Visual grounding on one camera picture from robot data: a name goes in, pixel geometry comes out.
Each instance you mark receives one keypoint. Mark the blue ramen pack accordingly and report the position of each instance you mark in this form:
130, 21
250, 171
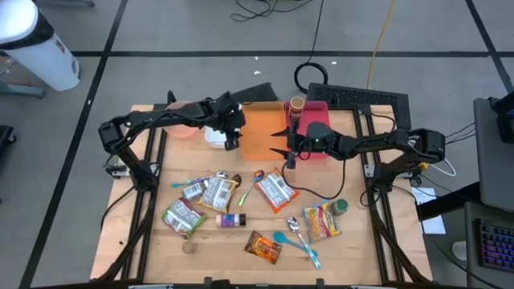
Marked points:
321, 222

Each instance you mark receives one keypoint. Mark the black aluminium table frame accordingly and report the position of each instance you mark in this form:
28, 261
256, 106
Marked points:
156, 160

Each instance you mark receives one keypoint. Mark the taco mix packet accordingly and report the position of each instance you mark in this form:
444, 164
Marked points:
263, 247

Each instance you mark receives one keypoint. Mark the green lid spice jar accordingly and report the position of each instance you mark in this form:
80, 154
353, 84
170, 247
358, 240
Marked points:
339, 207

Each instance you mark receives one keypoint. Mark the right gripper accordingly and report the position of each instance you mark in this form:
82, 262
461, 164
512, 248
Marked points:
317, 138

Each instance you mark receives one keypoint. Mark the white computer mouse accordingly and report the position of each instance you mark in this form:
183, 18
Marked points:
459, 251

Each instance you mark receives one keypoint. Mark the black flat board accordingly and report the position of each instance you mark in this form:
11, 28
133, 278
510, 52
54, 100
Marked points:
257, 92

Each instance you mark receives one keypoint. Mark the black desk leg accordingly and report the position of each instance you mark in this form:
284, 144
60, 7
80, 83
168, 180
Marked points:
445, 202

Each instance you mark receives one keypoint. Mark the pink translucent bowl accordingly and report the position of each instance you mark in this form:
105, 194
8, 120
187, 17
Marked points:
180, 130

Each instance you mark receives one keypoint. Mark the pink plastic bin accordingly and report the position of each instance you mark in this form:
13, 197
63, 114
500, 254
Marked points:
317, 110

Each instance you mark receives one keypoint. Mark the orange plastic bin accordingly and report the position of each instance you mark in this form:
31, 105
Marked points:
261, 132

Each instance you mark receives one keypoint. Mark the white trash can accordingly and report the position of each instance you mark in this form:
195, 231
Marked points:
44, 60

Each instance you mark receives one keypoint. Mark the orange ramen pack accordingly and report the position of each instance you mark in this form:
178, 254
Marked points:
277, 190

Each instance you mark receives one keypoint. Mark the teal plastic spoon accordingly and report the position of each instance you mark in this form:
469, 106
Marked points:
282, 237

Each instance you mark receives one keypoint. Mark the white plastic bin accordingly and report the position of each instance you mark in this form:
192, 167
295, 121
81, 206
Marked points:
214, 138

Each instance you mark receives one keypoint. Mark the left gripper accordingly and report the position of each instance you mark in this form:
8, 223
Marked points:
227, 110

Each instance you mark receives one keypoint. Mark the yellow ramen pack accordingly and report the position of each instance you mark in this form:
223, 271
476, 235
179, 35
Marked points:
217, 194

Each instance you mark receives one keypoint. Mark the backlit black keyboard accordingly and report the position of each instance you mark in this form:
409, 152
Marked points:
498, 245

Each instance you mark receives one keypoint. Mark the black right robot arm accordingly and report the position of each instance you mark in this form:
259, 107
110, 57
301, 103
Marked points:
381, 140

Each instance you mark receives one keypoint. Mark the white paper sheet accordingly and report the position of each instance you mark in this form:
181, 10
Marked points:
435, 225

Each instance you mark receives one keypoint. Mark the black desktop equipment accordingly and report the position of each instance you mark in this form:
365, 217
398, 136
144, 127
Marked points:
506, 120

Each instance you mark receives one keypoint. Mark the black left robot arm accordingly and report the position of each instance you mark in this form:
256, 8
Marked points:
160, 118

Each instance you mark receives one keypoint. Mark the grey desk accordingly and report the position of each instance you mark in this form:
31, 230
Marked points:
494, 168
471, 277

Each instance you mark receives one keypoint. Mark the purple label spice bottle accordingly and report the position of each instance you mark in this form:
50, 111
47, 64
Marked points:
231, 220

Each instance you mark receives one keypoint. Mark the spoon with brown bowl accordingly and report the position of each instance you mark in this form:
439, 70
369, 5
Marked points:
237, 179

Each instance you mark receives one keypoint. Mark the green and red ramen pack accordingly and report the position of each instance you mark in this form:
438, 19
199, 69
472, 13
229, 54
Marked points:
182, 216

